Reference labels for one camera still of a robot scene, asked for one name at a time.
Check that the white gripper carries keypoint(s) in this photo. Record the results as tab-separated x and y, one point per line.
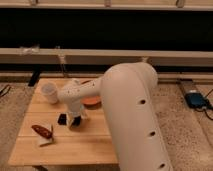
75	109

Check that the black eraser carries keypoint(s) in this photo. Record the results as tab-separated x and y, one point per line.
62	120

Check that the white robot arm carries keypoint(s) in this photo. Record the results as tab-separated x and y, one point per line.
125	94

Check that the orange plate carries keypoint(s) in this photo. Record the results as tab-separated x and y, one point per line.
91	101

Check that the brown wooden spoon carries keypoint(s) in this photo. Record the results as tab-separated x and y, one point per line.
42	131

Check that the white plastic cup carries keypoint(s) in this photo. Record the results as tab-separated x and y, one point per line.
49	91

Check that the black table leg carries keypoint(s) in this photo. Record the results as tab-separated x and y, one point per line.
34	78

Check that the blue electronic box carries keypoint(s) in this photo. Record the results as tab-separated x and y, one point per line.
195	100

